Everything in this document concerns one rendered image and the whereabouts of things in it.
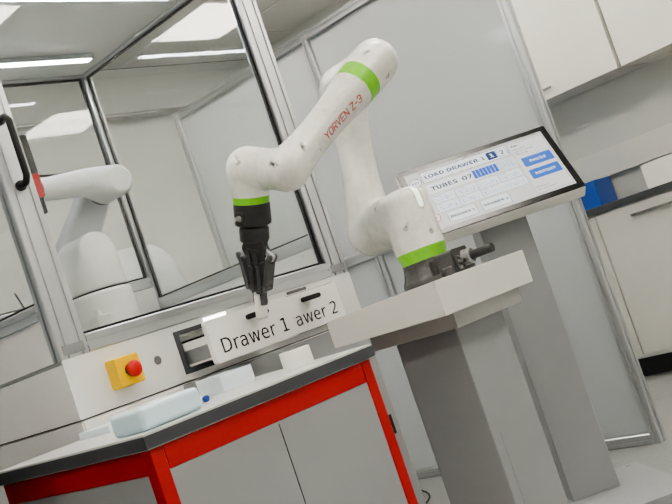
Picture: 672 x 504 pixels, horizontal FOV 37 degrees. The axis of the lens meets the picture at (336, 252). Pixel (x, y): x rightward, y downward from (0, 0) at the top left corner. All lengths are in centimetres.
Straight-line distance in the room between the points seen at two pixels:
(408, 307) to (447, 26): 198
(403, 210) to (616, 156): 355
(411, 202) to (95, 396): 89
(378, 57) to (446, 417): 91
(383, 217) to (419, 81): 174
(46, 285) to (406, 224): 87
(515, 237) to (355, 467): 134
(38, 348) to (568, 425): 166
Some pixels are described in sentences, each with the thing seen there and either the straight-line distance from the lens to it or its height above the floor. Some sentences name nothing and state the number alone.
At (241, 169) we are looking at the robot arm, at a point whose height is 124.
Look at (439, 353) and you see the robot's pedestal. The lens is 248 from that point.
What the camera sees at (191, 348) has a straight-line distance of 262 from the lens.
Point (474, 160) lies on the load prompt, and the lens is 333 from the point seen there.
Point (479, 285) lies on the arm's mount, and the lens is 241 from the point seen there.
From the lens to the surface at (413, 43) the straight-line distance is 424.
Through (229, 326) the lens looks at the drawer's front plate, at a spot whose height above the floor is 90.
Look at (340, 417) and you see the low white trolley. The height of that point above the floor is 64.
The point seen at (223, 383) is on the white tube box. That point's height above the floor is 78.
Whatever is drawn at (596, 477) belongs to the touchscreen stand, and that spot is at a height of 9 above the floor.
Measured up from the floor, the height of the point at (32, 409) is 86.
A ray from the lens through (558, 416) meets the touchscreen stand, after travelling 331.
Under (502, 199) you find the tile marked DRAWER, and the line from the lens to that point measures 320.
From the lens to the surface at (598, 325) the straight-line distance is 396.
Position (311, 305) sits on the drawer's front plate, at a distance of 293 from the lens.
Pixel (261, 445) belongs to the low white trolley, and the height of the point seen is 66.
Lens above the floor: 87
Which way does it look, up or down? 3 degrees up
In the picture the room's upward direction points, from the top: 19 degrees counter-clockwise
